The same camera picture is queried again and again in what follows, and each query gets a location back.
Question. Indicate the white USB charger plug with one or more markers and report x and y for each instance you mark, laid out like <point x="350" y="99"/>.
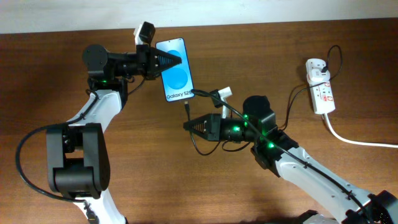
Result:
<point x="315" y="76"/>

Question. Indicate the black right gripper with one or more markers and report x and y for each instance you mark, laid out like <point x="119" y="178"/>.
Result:
<point x="214" y="129"/>

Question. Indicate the white power strip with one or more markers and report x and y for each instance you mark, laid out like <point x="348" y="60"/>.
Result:
<point x="322" y="97"/>

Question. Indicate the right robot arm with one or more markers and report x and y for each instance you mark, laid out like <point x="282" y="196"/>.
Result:
<point x="275" y="151"/>

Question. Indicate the blue Samsung Galaxy smartphone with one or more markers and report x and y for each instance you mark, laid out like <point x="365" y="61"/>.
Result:
<point x="177" y="81"/>

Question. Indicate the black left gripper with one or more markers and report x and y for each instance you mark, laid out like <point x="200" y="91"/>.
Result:
<point x="147" y="58"/>

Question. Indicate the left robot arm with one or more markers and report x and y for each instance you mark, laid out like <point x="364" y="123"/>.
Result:
<point x="77" y="159"/>

